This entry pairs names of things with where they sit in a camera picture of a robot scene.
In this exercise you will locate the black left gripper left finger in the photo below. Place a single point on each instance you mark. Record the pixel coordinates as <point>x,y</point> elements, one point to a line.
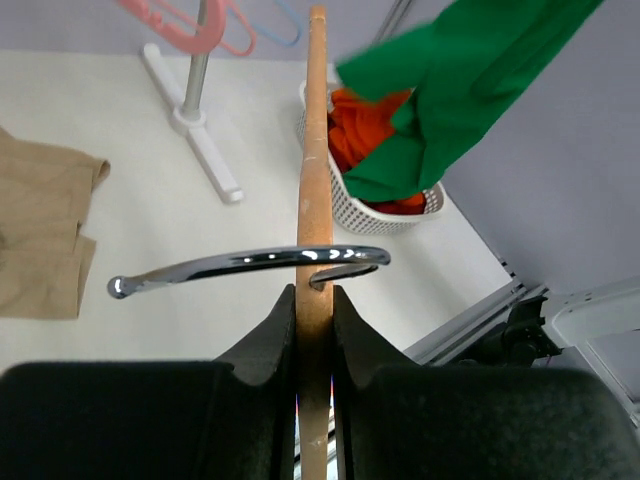
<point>228,418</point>

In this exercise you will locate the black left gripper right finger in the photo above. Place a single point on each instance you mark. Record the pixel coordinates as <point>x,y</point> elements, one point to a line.
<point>396,419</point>

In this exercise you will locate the wooden hanger with metal hook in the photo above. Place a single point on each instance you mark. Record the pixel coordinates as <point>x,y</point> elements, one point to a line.
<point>317,262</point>

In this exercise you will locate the green t shirt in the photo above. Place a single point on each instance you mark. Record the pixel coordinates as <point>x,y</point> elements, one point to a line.
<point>464,69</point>

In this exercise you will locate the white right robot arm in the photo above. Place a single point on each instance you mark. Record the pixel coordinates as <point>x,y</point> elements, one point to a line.
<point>601,324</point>

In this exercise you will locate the beige t shirt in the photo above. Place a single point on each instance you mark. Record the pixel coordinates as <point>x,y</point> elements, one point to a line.
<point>46,192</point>

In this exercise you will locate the thick pink plastic hanger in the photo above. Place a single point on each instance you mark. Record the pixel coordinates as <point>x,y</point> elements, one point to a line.
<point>187,34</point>

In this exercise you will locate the white laundry basket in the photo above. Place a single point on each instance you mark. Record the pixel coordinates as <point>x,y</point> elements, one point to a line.
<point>379,218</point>

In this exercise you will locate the orange garment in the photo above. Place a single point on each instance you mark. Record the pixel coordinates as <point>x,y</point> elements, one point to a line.
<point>357,127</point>

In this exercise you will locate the white metal clothes rack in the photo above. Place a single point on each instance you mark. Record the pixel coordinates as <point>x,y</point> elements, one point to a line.
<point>189,120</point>

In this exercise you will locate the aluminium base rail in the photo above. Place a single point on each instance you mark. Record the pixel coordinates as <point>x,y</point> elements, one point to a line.
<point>450,340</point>

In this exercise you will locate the blue wire hanger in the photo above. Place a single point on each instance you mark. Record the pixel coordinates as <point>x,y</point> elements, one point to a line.
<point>288,33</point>

